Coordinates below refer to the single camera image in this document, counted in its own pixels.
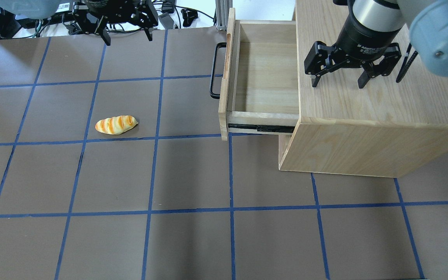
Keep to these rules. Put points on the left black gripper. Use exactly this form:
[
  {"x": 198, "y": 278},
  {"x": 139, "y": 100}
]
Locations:
[{"x": 109, "y": 4}]

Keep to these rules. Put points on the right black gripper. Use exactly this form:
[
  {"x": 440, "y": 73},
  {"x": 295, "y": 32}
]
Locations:
[{"x": 366, "y": 39}]

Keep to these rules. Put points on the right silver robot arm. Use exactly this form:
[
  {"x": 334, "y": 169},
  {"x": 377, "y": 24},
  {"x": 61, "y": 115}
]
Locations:
[{"x": 423, "y": 29}]

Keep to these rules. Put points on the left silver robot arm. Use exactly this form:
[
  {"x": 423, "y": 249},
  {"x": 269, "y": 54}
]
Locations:
[{"x": 38, "y": 9}]

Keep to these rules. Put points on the light wooden drawer cabinet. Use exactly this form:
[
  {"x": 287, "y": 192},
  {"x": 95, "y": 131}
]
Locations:
[{"x": 386, "y": 129}]

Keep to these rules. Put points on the toy bread loaf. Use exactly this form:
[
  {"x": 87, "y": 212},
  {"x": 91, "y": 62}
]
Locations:
[{"x": 116, "y": 125}]

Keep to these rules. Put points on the aluminium frame post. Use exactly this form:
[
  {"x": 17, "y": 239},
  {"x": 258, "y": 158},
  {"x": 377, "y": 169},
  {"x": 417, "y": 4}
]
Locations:
[{"x": 222, "y": 8}]

